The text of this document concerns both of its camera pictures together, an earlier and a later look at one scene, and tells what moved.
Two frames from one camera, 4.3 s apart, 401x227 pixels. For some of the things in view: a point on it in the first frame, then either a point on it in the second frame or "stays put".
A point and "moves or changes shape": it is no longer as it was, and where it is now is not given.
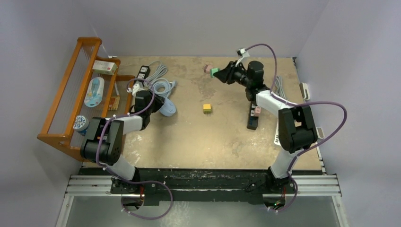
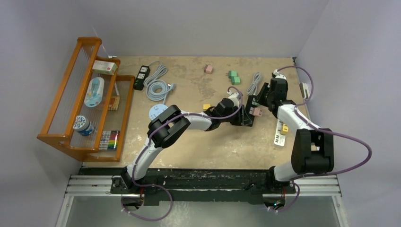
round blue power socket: [169, 108] moves or changes shape
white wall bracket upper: [305, 91] stays put
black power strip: [143, 73] stays put
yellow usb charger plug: [207, 108] stays put
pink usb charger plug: [207, 68] stays put
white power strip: [276, 141] stays put
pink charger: [257, 111] stays put
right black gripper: [226, 75] to [265, 88]
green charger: [212, 71] moves or changes shape
